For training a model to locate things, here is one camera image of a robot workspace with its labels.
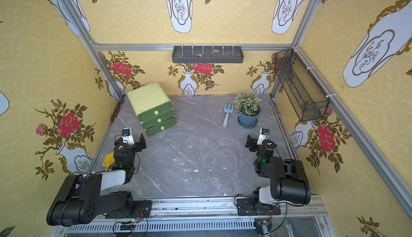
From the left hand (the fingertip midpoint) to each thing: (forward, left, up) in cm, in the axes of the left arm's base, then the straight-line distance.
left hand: (134, 134), depth 89 cm
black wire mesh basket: (+10, -93, +18) cm, 95 cm away
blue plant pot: (+10, -66, -4) cm, 67 cm away
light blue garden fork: (+22, -55, -7) cm, 60 cm away
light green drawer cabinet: (+10, -11, +11) cm, 19 cm away
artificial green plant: (+13, -64, +9) cm, 66 cm away
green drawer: (+9, -11, +9) cm, 17 cm away
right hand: (-1, -69, -3) cm, 69 cm away
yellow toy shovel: (-11, +14, -8) cm, 19 cm away
